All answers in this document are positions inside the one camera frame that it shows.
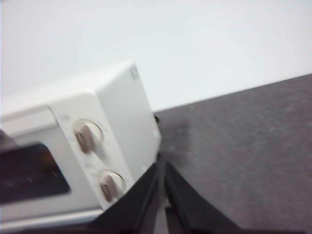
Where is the white toaster oven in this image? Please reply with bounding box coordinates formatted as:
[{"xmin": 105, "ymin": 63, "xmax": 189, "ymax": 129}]
[{"xmin": 0, "ymin": 62, "xmax": 163, "ymax": 221}]

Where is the glass oven door with handle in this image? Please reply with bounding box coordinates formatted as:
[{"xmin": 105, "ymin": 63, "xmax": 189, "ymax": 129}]
[{"xmin": 0, "ymin": 106, "xmax": 105, "ymax": 221}]

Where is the beige oven knob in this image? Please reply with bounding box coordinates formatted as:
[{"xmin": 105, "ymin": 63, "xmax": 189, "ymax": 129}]
[
  {"xmin": 73, "ymin": 118, "xmax": 104, "ymax": 154},
  {"xmin": 97, "ymin": 170, "xmax": 126, "ymax": 204}
]

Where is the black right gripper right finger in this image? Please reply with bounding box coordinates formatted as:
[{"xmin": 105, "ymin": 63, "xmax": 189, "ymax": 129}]
[{"xmin": 164, "ymin": 161, "xmax": 247, "ymax": 234}]

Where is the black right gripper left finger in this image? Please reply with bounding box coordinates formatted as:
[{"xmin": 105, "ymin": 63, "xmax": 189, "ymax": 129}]
[{"xmin": 73, "ymin": 162, "xmax": 160, "ymax": 234}]

